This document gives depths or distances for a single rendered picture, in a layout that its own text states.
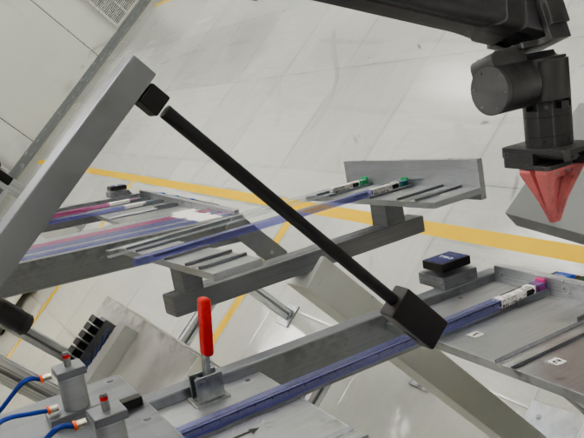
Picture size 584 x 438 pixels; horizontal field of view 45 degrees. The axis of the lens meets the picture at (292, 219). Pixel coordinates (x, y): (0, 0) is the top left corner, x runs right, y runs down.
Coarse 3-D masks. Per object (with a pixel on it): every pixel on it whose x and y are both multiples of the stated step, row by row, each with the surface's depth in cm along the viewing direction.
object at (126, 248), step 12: (360, 180) 132; (324, 192) 128; (228, 216) 118; (240, 216) 119; (252, 216) 120; (192, 228) 114; (204, 228) 115; (144, 240) 110; (156, 240) 111; (168, 240) 112; (108, 252) 107; (120, 252) 108
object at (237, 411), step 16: (544, 288) 89; (480, 304) 85; (496, 304) 85; (448, 320) 82; (464, 320) 83; (400, 336) 79; (368, 352) 76; (384, 352) 77; (320, 368) 74; (336, 368) 74; (352, 368) 75; (288, 384) 72; (304, 384) 72; (320, 384) 73; (256, 400) 70; (272, 400) 70; (208, 416) 68; (224, 416) 68; (240, 416) 68; (192, 432) 66; (208, 432) 67
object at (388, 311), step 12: (396, 288) 46; (408, 300) 45; (420, 300) 45; (384, 312) 45; (396, 312) 45; (408, 312) 45; (420, 312) 46; (432, 312) 46; (396, 324) 46; (408, 324) 45; (420, 324) 46; (432, 324) 46; (444, 324) 47; (420, 336) 46; (432, 336) 46; (432, 348) 47
